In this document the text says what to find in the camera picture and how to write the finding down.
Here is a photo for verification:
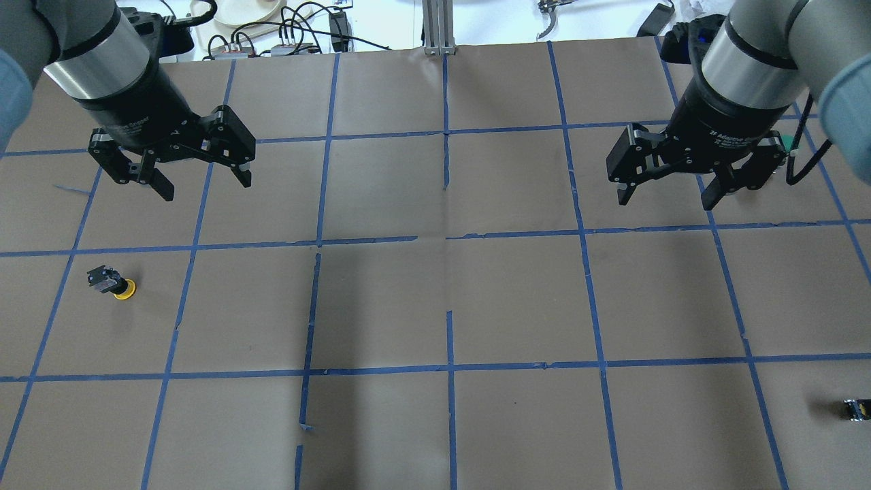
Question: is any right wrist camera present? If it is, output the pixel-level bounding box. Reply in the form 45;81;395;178
659;14;727;65

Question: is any aluminium frame post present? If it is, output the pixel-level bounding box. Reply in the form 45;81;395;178
422;0;457;56

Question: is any grey power strip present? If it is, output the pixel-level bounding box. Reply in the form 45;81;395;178
269;42;321;58

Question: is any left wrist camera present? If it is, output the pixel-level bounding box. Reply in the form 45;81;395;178
120;7;194;61

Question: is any brown paper table mat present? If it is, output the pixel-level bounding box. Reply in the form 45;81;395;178
2;38;869;489

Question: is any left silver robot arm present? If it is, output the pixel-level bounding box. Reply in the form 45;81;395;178
1;1;256;201

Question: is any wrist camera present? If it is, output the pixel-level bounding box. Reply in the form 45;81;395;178
659;14;727;65
120;7;194;61

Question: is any black power adapter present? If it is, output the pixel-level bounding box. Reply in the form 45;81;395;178
636;1;676;37

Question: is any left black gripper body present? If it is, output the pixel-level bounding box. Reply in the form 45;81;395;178
74;64;223;161

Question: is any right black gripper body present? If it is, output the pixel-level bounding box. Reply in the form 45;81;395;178
657;76;785;179

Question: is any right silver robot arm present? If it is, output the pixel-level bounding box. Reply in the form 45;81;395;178
606;1;870;210

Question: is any yellow push button switch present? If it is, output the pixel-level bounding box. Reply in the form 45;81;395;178
87;265;137;301

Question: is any black braided right cable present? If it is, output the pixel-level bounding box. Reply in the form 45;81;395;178
786;94;834;186

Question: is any metal pliers tool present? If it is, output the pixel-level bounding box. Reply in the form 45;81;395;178
536;0;575;41

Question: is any small black yellow component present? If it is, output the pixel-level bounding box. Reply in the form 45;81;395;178
842;398;871;422

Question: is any beige round plate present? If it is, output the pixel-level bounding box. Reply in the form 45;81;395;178
214;0;287;28

